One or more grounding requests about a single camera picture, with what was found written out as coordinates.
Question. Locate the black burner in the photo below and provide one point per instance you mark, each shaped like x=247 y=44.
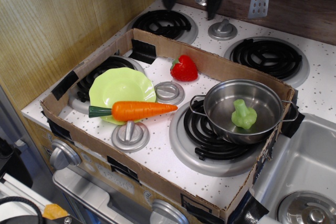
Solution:
x=170 y=24
x=273 y=56
x=79 y=94
x=198 y=147

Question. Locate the left silver oven knob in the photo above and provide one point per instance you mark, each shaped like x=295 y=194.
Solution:
x=63 y=155

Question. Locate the back right black burner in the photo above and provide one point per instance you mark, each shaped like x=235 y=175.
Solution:
x=273 y=56

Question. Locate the stainless steel pan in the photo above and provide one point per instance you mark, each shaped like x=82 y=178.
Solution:
x=270 y=108

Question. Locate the back silver stove knob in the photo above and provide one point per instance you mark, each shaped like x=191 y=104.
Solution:
x=223 y=30

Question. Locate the front right black burner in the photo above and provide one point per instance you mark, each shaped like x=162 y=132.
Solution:
x=198 y=147

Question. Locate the light green plastic plate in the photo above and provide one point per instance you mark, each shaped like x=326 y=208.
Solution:
x=121 y=84

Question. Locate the right silver oven knob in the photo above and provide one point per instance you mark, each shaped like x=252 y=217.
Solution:
x=165 y=213

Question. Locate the back left black burner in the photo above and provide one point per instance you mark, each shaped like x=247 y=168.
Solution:
x=170 y=24

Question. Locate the silver toy sink basin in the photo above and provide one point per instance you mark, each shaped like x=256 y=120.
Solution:
x=305 y=162

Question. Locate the orange toy carrot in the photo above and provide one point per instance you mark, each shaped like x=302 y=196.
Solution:
x=131 y=110

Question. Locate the front left black burner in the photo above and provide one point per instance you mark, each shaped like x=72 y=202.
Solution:
x=79 y=94

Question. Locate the red toy strawberry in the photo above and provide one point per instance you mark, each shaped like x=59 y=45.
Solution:
x=184 y=69

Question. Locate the middle silver stove knob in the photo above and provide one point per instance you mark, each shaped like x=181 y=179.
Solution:
x=169 y=93

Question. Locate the silver oven knob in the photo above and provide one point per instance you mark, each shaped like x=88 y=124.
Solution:
x=165 y=213
x=63 y=155

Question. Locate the green toy broccoli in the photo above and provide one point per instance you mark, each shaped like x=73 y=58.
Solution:
x=243 y=116

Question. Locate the hanging silver slotted spatula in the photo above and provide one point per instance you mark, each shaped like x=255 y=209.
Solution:
x=258 y=9

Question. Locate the silver oven door handle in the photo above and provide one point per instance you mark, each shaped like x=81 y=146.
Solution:
x=91 y=198

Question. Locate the silver pot lid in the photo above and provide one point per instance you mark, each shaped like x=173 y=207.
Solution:
x=306 y=207

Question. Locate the orange yellow object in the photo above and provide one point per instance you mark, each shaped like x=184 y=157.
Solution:
x=54 y=211

